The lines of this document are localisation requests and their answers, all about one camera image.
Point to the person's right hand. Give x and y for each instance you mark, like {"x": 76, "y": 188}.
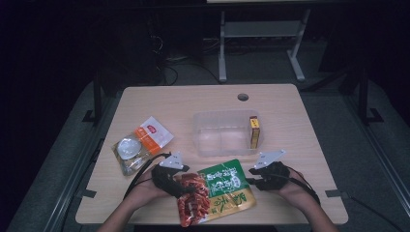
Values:
{"x": 291, "y": 190}

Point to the grey tape strip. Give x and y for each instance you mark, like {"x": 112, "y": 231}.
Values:
{"x": 87, "y": 193}
{"x": 336, "y": 193}

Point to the white and orange snack packet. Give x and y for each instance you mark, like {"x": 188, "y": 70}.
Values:
{"x": 151, "y": 138}

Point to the person's left hand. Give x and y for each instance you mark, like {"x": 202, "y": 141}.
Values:
{"x": 145, "y": 190}

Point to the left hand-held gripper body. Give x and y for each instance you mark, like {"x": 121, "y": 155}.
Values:
{"x": 166, "y": 180}

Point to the green snack packet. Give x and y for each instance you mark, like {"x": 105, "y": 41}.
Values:
{"x": 225, "y": 183}

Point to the clear plastic container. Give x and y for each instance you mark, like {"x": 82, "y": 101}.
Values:
{"x": 222, "y": 141}

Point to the black metal stand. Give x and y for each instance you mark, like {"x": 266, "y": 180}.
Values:
{"x": 364, "y": 96}
{"x": 97, "y": 100}

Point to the small yellow box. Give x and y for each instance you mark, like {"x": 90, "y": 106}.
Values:
{"x": 254, "y": 132}

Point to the white metal desk frame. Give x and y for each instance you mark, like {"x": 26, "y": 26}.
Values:
{"x": 261, "y": 29}

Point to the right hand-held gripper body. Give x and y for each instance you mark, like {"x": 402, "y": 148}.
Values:
{"x": 272, "y": 175}

